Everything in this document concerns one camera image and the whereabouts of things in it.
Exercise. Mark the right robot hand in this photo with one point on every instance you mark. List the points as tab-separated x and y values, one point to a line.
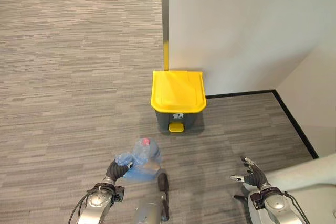
254	176

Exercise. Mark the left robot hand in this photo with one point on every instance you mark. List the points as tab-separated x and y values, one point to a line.
115	170

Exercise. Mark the blue plastic garbage bag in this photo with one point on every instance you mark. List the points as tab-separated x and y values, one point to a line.
143	159

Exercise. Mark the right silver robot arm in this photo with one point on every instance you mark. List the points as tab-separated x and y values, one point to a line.
275	205

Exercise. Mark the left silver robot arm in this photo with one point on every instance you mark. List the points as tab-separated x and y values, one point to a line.
94	203

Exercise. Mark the grey trash can yellow lid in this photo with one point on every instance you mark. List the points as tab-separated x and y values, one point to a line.
178	100

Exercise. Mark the silver robot leg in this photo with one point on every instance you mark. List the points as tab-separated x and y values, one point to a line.
155	197
299	174

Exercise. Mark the black wall baseboard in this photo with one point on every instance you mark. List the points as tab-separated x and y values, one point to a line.
275	108

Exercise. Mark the metal wall corner strip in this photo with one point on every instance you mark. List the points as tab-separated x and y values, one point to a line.
165	22

